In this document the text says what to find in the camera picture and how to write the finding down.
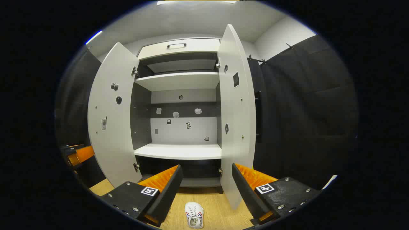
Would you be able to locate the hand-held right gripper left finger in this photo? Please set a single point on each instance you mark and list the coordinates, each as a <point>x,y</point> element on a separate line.
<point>169,195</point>

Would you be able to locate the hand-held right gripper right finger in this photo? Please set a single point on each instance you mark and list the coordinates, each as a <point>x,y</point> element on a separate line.
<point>246,195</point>

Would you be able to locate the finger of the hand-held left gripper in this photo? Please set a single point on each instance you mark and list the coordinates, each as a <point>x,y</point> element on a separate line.
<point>84,154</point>

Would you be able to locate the white canvas shoe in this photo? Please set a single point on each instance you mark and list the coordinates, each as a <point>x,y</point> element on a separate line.
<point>193,214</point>

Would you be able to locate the white shoe cabinet door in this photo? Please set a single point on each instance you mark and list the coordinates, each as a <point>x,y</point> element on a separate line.
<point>236,111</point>
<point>111,134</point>

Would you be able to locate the white shoe cabinet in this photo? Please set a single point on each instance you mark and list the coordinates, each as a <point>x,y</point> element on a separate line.
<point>179,151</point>

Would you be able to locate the white cabinet drawer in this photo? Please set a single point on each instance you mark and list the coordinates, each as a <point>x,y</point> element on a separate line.
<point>191,48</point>

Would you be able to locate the white paper sheet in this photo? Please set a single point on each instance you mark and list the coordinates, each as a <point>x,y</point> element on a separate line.
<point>329,182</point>

